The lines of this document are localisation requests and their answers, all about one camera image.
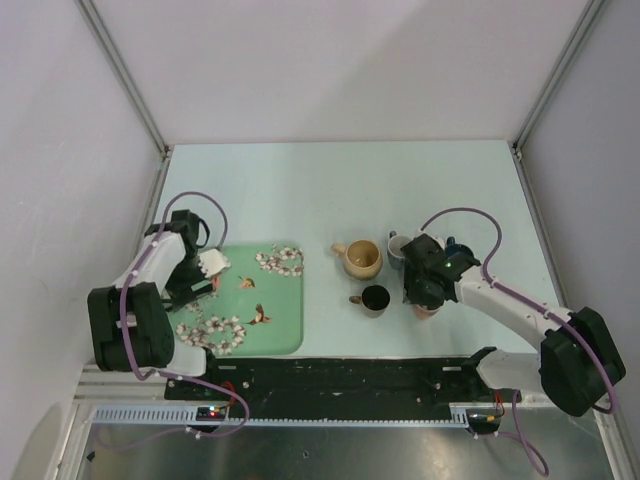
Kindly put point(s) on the green floral tray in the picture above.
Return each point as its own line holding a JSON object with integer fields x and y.
{"x": 256, "y": 308}

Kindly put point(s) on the aluminium corner post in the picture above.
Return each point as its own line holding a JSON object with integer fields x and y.
{"x": 117, "y": 63}
{"x": 580, "y": 33}

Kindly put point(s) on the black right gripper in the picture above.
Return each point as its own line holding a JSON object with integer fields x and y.
{"x": 410, "y": 293}

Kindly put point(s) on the right aluminium corner post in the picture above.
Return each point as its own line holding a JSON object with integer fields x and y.
{"x": 580, "y": 33}

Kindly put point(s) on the left aluminium corner post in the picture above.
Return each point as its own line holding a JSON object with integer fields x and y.
{"x": 117, "y": 63}

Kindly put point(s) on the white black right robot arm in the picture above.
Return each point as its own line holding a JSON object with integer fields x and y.
{"x": 575, "y": 363}

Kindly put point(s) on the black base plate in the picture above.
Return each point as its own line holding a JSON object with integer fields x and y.
{"x": 317, "y": 389}

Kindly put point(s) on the aluminium frame rail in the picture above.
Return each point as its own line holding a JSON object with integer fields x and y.
{"x": 104, "y": 386}

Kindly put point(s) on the dark blue mug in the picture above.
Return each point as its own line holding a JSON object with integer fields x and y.
{"x": 452, "y": 248}

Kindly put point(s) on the light blue coffee mug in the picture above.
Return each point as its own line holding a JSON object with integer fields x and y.
{"x": 395, "y": 244}

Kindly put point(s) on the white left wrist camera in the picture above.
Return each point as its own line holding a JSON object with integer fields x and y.
{"x": 213, "y": 262}

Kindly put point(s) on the brown small cup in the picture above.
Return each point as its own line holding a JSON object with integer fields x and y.
{"x": 373, "y": 299}

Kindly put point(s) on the pink cup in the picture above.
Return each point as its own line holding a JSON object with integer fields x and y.
{"x": 423, "y": 313}

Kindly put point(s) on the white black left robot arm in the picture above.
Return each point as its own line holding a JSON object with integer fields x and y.
{"x": 130, "y": 317}

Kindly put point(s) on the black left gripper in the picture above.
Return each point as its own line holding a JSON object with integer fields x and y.
{"x": 181, "y": 293}

